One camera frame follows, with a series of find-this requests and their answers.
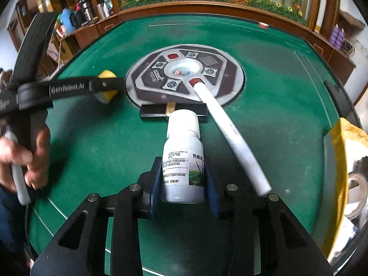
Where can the small red white packet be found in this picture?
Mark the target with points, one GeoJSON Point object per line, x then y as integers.
{"type": "Point", "coordinates": [263, 25]}

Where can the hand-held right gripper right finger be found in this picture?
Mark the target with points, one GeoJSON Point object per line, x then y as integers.
{"type": "Point", "coordinates": [211, 194]}

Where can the silver metal cup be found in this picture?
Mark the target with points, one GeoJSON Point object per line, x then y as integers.
{"type": "Point", "coordinates": [100, 10]}

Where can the small black container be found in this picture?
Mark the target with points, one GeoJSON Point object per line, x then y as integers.
{"type": "Point", "coordinates": [76, 19]}

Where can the black board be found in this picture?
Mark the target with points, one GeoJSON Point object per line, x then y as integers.
{"type": "Point", "coordinates": [152, 110]}

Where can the blue plastic container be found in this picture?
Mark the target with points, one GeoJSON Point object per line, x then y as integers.
{"type": "Point", "coordinates": [66, 20]}

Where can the brown wooden shelf piece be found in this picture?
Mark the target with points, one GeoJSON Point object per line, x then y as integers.
{"type": "Point", "coordinates": [350, 20]}

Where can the person's left forearm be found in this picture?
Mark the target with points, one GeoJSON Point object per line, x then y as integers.
{"type": "Point", "coordinates": [8, 215]}

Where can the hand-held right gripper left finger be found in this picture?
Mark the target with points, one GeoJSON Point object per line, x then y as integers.
{"type": "Point", "coordinates": [153, 189]}

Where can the white bottle green label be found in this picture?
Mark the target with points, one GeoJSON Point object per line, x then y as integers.
{"type": "Point", "coordinates": [181, 138]}

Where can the cardboard box yellow tape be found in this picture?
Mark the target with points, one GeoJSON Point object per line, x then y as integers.
{"type": "Point", "coordinates": [345, 132]}

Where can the wooden side cabinet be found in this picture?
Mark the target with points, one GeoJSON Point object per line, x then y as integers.
{"type": "Point", "coordinates": [86, 36]}

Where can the round table control panel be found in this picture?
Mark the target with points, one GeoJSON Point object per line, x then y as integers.
{"type": "Point", "coordinates": [224, 74]}

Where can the grey tape roll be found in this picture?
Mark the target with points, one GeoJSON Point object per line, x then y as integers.
{"type": "Point", "coordinates": [356, 175]}

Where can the purple bottle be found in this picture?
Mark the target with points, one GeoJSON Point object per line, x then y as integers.
{"type": "Point", "coordinates": [341, 39]}
{"type": "Point", "coordinates": [334, 36]}

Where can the person's left hand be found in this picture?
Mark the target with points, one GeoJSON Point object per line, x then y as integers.
{"type": "Point", "coordinates": [37, 161]}

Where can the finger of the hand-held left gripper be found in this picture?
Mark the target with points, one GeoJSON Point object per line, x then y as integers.
{"type": "Point", "coordinates": [112, 84]}

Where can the white plastic pipe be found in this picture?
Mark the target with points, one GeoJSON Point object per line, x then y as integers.
{"type": "Point", "coordinates": [230, 129]}

